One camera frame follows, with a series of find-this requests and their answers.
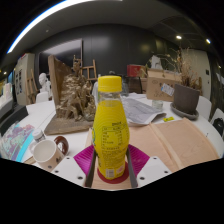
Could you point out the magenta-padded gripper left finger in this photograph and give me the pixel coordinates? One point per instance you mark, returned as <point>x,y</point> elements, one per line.
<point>84,159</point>

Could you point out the tall wooden easel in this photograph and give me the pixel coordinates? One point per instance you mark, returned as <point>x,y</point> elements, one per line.
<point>32,86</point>

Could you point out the cardboard box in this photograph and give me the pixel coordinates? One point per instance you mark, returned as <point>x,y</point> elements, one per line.
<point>158,83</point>

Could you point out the long ceiling light strip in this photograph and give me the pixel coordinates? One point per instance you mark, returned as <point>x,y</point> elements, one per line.
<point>36,21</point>

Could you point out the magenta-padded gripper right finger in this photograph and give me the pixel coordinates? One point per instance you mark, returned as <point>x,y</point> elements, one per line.
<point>138,159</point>

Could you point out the red box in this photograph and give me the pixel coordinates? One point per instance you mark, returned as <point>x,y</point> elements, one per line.
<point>136,70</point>

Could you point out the flat wooden stick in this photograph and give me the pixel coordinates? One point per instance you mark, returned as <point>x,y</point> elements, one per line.
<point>30,160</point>

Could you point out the white chair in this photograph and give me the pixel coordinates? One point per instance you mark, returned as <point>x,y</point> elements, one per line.
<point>204,106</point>
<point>42,97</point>
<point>218,121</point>

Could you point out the yellow drink bottle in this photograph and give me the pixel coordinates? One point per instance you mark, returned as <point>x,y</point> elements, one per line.
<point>110,133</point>

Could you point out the large white plaster bust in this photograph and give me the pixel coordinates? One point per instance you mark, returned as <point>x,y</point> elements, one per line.
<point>43,83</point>

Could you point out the black flat boxes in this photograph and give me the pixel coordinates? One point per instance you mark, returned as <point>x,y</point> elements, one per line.
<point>11,118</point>

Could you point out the small clear glass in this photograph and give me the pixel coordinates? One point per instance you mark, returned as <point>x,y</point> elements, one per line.
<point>157,104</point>

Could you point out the brown wood carving on base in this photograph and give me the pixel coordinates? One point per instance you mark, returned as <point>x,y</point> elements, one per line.
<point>75,96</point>

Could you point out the brown tape roll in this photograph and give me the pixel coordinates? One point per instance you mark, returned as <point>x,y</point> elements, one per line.
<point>65,143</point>

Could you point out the dried plant in dark pot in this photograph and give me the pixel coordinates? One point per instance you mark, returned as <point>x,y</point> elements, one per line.
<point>185,98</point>

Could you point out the purple and cyan printed poster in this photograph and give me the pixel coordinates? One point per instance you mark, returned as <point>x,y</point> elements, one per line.
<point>15,141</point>

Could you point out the beige wooden drawing board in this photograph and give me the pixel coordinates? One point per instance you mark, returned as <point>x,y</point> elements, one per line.
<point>180,143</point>

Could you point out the white cabinet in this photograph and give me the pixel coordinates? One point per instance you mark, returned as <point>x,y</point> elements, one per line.
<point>22,78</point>

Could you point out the dark wall screen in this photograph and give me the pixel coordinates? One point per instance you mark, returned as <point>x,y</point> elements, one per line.
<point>63,50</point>

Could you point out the small white-lidded jar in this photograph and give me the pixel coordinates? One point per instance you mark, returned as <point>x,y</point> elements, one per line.
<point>37,136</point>

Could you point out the white speckled mug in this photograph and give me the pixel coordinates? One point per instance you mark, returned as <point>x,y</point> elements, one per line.
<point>46,155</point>

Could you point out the grey newspaper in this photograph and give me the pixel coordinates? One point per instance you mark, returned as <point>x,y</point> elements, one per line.
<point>140,111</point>

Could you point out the white plaster figure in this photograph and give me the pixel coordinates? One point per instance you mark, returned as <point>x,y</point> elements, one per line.
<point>156,62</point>

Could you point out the low wooden easel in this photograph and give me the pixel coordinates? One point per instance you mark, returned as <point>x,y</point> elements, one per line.
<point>89,68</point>

